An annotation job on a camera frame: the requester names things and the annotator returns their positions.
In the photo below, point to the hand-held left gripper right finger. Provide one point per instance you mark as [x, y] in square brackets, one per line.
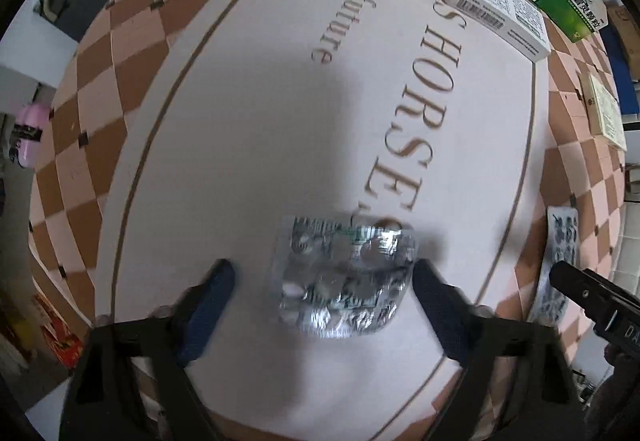
[445, 311]

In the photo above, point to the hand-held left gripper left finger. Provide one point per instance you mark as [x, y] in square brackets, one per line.
[210, 308]

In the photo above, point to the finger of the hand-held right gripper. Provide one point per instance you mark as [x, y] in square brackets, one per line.
[595, 293]

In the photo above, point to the silver foil pill blister pack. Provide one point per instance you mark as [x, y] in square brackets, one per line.
[340, 278]

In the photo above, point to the printed foil pill blister pack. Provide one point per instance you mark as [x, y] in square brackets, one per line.
[557, 261]

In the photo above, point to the red box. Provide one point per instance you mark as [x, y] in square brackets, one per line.
[57, 336]

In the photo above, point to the beige flat medicine box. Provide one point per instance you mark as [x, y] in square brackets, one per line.
[602, 108]

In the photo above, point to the pink bottle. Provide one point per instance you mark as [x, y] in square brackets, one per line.
[29, 133]

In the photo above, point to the brown cardboard box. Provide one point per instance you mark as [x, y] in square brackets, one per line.
[624, 23]

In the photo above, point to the white medicine box with barcode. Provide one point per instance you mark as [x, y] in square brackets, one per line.
[495, 6]

